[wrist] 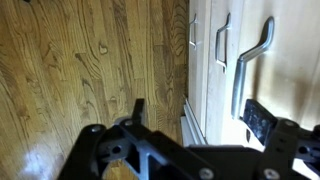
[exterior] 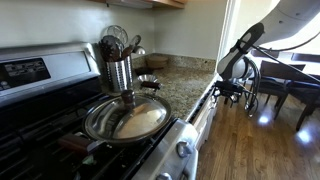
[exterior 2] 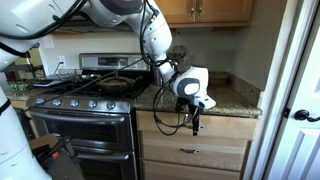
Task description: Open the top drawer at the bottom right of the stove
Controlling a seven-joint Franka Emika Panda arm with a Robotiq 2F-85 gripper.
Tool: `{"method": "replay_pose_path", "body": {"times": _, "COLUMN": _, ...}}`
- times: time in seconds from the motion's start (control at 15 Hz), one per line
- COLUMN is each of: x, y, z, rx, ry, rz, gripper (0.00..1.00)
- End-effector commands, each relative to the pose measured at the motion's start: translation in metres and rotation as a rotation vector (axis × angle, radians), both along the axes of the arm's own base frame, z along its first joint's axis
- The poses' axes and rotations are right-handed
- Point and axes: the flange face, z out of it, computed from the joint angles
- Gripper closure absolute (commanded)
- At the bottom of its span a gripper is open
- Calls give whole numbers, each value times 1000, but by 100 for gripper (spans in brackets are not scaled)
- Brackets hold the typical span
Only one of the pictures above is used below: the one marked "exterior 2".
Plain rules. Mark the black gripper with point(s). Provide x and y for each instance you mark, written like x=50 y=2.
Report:
x=196 y=107

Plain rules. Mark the wooden spice drawer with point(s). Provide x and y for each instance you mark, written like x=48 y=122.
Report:
x=226 y=125

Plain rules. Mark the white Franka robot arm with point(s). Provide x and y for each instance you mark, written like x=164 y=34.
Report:
x=156 y=36

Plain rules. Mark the wooden middle drawer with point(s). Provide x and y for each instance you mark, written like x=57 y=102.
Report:
x=160 y=151

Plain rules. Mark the wooden lowest drawer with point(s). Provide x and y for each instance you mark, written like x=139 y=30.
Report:
x=186 y=171

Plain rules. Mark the silver stove knob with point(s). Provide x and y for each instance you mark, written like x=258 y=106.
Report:
x=111 y=105
x=74 y=103
x=57 y=102
x=40 y=101
x=92 y=104

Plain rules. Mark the stainless steel gas stove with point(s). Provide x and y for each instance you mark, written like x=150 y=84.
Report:
x=100 y=133

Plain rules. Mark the wooden base cabinet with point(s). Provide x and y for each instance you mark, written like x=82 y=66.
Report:
x=250 y=146

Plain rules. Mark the white door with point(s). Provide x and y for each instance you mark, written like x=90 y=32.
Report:
x=296 y=150

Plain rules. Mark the black case with orange button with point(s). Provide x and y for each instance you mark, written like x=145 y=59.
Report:
x=63 y=163

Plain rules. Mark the range hood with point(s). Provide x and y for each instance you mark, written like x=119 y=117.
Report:
x=83 y=26

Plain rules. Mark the dark flat board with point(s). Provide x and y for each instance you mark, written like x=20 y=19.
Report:
x=46 y=82

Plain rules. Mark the cardboard box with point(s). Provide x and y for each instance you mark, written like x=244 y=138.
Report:
x=41 y=141

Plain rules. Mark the wooden wall cabinet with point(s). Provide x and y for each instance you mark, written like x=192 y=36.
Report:
x=226 y=11

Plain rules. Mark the white wall outlet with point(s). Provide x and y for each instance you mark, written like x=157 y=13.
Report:
x=62 y=61

